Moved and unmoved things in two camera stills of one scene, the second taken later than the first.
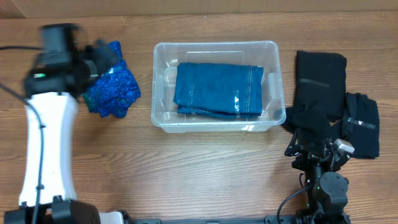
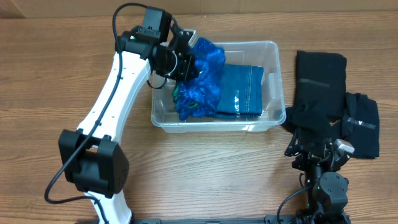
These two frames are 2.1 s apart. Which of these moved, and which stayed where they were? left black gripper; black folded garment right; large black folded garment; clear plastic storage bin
Moved: left black gripper
Stayed: black folded garment right; clear plastic storage bin; large black folded garment
